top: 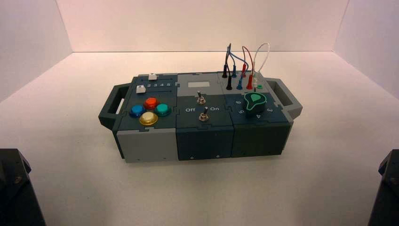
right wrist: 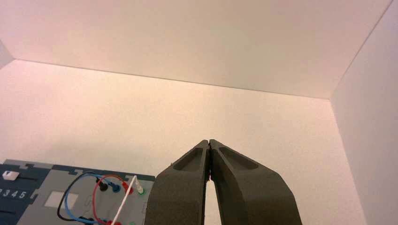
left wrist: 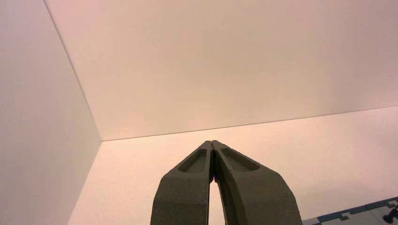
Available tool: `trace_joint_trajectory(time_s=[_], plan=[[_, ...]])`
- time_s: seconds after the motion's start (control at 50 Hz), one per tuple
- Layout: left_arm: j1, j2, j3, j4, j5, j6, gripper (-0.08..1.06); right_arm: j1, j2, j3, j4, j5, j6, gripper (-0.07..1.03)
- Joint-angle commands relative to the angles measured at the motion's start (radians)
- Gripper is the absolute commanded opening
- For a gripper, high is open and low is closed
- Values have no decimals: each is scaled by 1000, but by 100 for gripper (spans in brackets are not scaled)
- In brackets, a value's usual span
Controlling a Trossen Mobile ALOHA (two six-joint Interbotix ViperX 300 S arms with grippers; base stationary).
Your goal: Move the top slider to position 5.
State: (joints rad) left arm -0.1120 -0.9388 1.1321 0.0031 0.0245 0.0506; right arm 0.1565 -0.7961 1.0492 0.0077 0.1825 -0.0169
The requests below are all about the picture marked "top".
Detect black jumper cable with plugs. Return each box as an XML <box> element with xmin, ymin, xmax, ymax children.
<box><xmin>222</xmin><ymin>43</ymin><xmax>234</xmax><ymax>91</ymax></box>

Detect red round push button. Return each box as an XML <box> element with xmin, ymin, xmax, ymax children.
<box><xmin>144</xmin><ymin>97</ymin><xmax>160</xmax><ymax>110</ymax></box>

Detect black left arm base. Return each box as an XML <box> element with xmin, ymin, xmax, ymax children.
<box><xmin>0</xmin><ymin>148</ymin><xmax>47</xmax><ymax>226</ymax></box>

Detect blue round push button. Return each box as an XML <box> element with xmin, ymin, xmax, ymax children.
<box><xmin>129</xmin><ymin>105</ymin><xmax>146</xmax><ymax>118</ymax></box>

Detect yellow round push button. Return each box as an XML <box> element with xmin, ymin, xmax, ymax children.
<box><xmin>139</xmin><ymin>112</ymin><xmax>159</xmax><ymax>126</ymax></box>

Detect red jumper cable with plugs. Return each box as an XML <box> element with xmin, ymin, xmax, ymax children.
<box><xmin>240</xmin><ymin>46</ymin><xmax>255</xmax><ymax>90</ymax></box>

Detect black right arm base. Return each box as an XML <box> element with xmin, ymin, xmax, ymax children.
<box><xmin>367</xmin><ymin>149</ymin><xmax>399</xmax><ymax>226</ymax></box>

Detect white jumper cable with plugs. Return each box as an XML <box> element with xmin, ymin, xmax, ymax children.
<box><xmin>252</xmin><ymin>42</ymin><xmax>271</xmax><ymax>93</ymax></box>

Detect blue jumper cable with plugs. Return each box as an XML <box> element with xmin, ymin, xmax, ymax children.
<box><xmin>227</xmin><ymin>45</ymin><xmax>249</xmax><ymax>90</ymax></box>

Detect dark rotary knob green pointer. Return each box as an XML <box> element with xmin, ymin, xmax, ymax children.
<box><xmin>243</xmin><ymin>92</ymin><xmax>268</xmax><ymax>119</ymax></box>

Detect teal and grey control box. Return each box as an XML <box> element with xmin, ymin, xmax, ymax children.
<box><xmin>98</xmin><ymin>72</ymin><xmax>303</xmax><ymax>164</ymax></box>

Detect green round push button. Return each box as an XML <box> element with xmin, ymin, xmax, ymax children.
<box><xmin>154</xmin><ymin>103</ymin><xmax>171</xmax><ymax>117</ymax></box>

